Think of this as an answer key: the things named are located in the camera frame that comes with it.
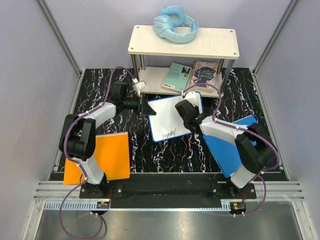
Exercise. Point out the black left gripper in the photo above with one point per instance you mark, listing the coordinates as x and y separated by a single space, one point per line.
145 108

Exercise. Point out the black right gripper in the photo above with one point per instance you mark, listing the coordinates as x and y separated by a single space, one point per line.
196 108

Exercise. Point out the blue-framed whiteboard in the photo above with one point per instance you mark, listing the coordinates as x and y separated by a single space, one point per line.
167 123

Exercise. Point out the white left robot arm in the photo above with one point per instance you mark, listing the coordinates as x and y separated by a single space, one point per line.
78 137

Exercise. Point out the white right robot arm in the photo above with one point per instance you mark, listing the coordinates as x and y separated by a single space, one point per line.
266 148

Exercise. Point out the teal paperback book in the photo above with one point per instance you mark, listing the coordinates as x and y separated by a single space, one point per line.
177 78

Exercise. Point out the blue folder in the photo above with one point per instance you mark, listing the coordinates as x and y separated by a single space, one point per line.
234 149

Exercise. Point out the Little Women book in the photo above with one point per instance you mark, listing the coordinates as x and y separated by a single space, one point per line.
204 75

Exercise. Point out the black marble-pattern mat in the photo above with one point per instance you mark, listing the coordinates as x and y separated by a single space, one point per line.
185 154

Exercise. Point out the orange folder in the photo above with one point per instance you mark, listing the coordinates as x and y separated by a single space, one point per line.
111 159

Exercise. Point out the white two-tier shelf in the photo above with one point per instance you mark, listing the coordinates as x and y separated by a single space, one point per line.
152 56

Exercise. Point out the light blue headphones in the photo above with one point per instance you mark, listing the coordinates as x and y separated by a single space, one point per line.
172 17

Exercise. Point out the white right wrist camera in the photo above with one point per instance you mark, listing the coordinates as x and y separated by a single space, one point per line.
192 97

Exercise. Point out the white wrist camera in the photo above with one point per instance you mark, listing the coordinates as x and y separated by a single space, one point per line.
138 86
192 97

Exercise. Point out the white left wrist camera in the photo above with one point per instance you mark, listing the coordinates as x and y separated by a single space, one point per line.
138 86

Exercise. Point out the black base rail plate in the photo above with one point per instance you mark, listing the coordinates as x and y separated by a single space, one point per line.
213 185

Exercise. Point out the aluminium slotted rail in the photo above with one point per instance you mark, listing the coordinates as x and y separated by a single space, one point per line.
58 196

